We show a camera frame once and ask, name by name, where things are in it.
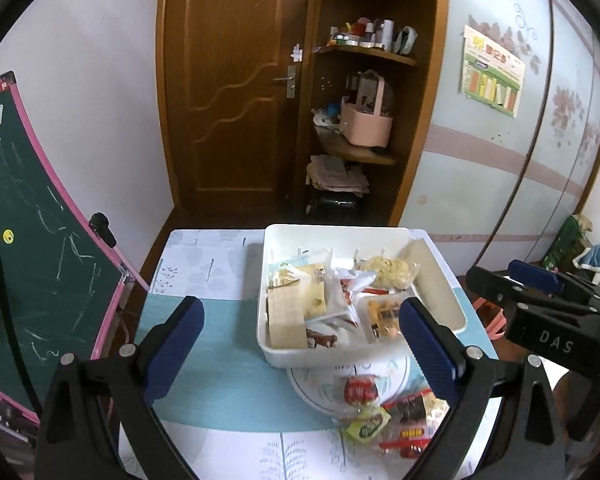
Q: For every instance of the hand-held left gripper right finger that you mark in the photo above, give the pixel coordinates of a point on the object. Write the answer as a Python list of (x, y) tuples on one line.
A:
[(430, 355)]

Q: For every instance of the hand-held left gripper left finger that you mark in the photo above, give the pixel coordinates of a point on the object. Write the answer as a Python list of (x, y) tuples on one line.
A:
[(172, 355)]

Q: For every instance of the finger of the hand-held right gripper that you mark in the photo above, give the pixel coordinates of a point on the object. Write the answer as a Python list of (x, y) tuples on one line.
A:
[(535, 275), (495, 287)]

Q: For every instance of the clear packet of round pastries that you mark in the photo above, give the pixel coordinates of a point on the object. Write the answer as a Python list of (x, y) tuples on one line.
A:
[(382, 317)]

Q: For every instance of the white plastic storage bin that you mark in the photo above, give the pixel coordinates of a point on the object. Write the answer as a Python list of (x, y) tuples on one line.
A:
[(432, 280)]

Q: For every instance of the clear bag of yellow chips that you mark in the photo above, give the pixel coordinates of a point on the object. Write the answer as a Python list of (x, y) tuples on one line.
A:
[(305, 290), (387, 271)]

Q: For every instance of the large white snack bag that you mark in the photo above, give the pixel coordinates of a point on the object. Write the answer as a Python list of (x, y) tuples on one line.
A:
[(340, 305)]

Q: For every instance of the small white snack packet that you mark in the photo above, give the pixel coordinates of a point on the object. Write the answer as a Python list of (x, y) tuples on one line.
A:
[(357, 279)]

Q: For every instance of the brown chocolate snack packet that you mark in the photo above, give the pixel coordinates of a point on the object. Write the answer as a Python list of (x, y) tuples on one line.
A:
[(322, 338)]

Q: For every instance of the blue and white snack packet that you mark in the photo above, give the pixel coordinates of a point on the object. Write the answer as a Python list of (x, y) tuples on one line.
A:
[(295, 261)]

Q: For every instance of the pink plastic stool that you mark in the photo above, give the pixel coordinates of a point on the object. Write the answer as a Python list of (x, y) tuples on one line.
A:
[(495, 322)]

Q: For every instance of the green cardboard box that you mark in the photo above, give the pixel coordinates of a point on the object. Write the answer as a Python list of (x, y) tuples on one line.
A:
[(565, 242)]

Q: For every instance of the teal woven table mat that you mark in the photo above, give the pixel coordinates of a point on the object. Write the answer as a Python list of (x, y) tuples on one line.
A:
[(230, 360)]

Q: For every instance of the dark red snack packet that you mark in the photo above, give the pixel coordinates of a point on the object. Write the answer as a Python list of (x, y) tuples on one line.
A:
[(412, 410)]

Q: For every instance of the blue and white cloth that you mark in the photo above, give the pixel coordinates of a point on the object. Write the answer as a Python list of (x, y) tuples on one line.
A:
[(597, 260)]

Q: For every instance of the small red snack packet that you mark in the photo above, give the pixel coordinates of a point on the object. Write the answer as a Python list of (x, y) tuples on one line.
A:
[(361, 390)]

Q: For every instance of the red sausage packet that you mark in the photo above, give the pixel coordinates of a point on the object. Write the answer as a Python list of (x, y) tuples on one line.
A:
[(405, 445)]

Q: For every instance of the green snack packet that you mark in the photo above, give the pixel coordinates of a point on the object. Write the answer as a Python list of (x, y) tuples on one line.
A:
[(365, 425)]

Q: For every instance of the floral wardrobe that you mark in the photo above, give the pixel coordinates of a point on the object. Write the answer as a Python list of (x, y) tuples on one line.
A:
[(480, 185)]

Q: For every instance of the black chalkboard knob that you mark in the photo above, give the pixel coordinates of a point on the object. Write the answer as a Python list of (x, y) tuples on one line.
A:
[(102, 227)]

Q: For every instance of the black bag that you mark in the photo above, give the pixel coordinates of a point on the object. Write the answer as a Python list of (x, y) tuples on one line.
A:
[(332, 204)]

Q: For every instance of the wooden corner shelf unit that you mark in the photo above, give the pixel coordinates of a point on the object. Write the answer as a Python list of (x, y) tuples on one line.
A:
[(425, 110)]

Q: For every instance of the stack of folded cloths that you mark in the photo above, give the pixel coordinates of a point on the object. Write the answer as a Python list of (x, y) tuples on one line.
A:
[(337, 175)]

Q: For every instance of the yellow smiley magnet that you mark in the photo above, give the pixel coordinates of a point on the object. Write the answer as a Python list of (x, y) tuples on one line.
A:
[(8, 235)]

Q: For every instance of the pink storage basket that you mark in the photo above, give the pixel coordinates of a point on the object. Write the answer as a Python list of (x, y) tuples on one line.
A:
[(365, 125)]

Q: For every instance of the small toys on shelf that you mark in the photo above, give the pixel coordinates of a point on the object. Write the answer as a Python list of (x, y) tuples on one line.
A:
[(326, 117)]

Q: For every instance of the brown wooden door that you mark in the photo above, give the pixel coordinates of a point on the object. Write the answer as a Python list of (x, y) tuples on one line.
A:
[(230, 85)]

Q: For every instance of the row of small bottles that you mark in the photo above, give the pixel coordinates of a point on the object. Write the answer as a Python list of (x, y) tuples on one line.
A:
[(370, 35)]

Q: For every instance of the white door hook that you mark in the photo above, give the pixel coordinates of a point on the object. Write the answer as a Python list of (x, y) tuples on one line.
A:
[(296, 53)]

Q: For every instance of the green chalkboard with pink frame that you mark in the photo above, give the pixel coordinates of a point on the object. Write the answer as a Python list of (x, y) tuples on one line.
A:
[(40, 260)]

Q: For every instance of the colourful wall poster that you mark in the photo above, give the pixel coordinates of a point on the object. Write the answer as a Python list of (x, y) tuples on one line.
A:
[(492, 72)]

